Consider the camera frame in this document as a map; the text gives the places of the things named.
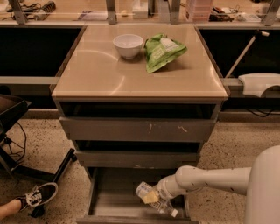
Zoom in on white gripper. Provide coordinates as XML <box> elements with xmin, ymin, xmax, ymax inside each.
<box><xmin>143</xmin><ymin>175</ymin><xmax>186</xmax><ymax>204</ymax></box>

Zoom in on clear plastic water bottle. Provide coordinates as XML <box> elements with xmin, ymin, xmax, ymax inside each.
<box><xmin>136</xmin><ymin>181</ymin><xmax>178</xmax><ymax>217</ymax></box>

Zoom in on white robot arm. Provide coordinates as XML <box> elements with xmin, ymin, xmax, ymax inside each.
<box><xmin>136</xmin><ymin>145</ymin><xmax>280</xmax><ymax>224</ymax></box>

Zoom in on grey bottom drawer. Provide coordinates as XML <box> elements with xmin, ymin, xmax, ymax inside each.
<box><xmin>76</xmin><ymin>168</ymin><xmax>199</xmax><ymax>224</ymax></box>

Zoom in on grey drawer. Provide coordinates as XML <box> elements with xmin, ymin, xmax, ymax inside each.
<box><xmin>59</xmin><ymin>116</ymin><xmax>215</xmax><ymax>143</ymax></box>
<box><xmin>76</xmin><ymin>168</ymin><xmax>199</xmax><ymax>224</ymax></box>
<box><xmin>76</xmin><ymin>150</ymin><xmax>198</xmax><ymax>169</ymax></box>

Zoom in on grey middle drawer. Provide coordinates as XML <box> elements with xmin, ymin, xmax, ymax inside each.
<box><xmin>76</xmin><ymin>150</ymin><xmax>198</xmax><ymax>169</ymax></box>

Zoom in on grey drawer cabinet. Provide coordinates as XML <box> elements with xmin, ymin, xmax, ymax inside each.
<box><xmin>51</xmin><ymin>24</ymin><xmax>229</xmax><ymax>224</ymax></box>

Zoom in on grey top drawer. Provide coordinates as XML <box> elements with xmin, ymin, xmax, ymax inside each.
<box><xmin>59</xmin><ymin>116</ymin><xmax>215</xmax><ymax>143</ymax></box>

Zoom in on black and white sneaker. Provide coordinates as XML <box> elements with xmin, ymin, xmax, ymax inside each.
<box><xmin>17</xmin><ymin>182</ymin><xmax>58</xmax><ymax>211</ymax></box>

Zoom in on person's bare leg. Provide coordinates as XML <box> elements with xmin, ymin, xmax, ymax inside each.
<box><xmin>0</xmin><ymin>199</ymin><xmax>22</xmax><ymax>221</ymax></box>

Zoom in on green snack bag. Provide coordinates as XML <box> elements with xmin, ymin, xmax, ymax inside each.
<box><xmin>144</xmin><ymin>33</ymin><xmax>187</xmax><ymax>74</ymax></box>

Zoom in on white curved plastic piece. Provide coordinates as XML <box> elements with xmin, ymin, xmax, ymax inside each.
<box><xmin>238</xmin><ymin>73</ymin><xmax>280</xmax><ymax>97</ymax></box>

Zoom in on white ceramic bowl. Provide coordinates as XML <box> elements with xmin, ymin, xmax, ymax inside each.
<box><xmin>113</xmin><ymin>34</ymin><xmax>144</xmax><ymax>59</ymax></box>

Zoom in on black chair base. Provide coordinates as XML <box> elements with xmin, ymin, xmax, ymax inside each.
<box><xmin>0</xmin><ymin>94</ymin><xmax>78</xmax><ymax>219</ymax></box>

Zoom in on paper booklet on counter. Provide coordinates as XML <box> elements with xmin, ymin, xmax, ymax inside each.
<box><xmin>78</xmin><ymin>10</ymin><xmax>108</xmax><ymax>21</ymax></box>

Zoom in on pink plastic storage box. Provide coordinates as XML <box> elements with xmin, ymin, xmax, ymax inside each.
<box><xmin>185</xmin><ymin>0</ymin><xmax>214</xmax><ymax>22</ymax></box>

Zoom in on white stick with black tip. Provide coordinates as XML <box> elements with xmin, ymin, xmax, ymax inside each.
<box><xmin>225</xmin><ymin>30</ymin><xmax>270</xmax><ymax>78</ymax></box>

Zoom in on black hair brush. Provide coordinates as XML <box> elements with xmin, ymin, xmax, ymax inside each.
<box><xmin>33</xmin><ymin>1</ymin><xmax>56</xmax><ymax>21</ymax></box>

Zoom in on black cable on floor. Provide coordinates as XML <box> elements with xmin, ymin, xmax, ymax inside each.
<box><xmin>3</xmin><ymin>121</ymin><xmax>28</xmax><ymax>163</ymax></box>

